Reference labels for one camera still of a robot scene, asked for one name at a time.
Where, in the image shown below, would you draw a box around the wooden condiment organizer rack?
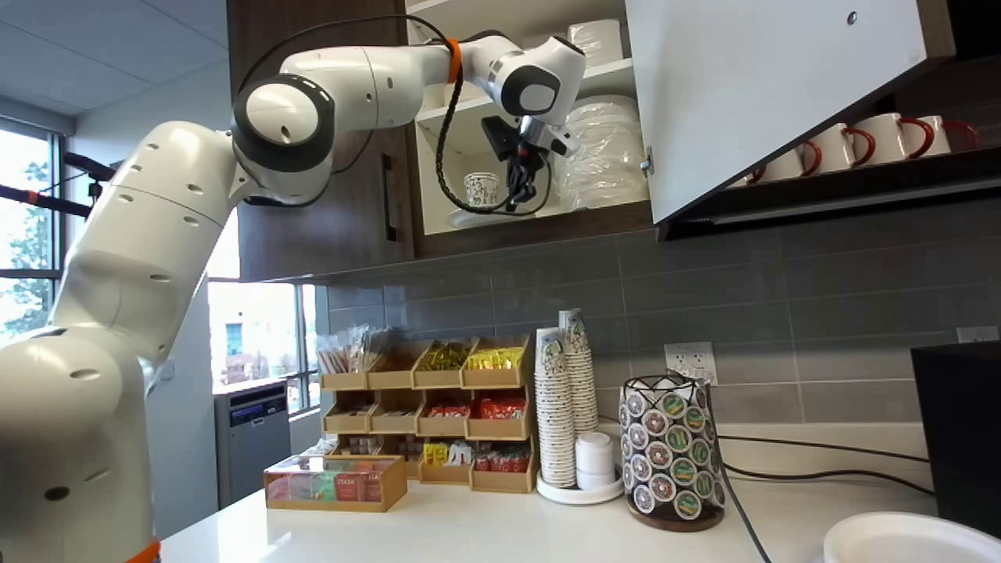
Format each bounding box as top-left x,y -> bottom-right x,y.
319,328 -> 539,495

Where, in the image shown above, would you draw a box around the black cabinet door handle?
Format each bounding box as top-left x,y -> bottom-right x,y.
377,152 -> 399,244

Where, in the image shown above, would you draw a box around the white wall outlet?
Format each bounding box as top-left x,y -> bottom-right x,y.
662,339 -> 722,386

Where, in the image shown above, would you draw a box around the wrapped paper plate stack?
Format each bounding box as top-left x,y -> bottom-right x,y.
560,91 -> 651,216

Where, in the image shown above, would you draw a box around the black coffee machine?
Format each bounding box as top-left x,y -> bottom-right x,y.
909,339 -> 1001,540

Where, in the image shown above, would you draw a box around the white cup lid stack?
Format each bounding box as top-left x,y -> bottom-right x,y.
573,429 -> 619,495

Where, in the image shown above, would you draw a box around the white cabinet door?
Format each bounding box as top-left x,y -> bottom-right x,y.
623,0 -> 932,228

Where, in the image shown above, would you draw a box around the tall patterned paper cup stack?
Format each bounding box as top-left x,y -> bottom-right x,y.
533,325 -> 578,491
558,306 -> 600,438

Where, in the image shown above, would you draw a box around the black power cable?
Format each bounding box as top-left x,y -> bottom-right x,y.
716,461 -> 938,563
716,432 -> 932,468

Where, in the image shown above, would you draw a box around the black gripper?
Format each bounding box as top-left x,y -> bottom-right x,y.
479,113 -> 553,211

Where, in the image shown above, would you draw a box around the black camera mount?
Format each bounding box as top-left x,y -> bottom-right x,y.
0,150 -> 118,211

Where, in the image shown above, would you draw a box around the dark wood cabinet door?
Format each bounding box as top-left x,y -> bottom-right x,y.
224,0 -> 419,282

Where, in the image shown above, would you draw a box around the white plate under cup stacks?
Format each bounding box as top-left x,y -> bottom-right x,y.
535,473 -> 624,509

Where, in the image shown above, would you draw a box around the grey dishwasher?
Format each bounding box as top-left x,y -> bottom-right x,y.
211,382 -> 294,509

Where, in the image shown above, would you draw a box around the wooden tea bag box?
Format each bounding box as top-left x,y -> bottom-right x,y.
260,447 -> 410,516

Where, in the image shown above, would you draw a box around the coffee pod carousel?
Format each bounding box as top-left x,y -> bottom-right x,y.
616,373 -> 730,534

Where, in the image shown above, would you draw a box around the patterned paper coffee cup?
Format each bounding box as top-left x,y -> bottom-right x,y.
463,170 -> 508,210

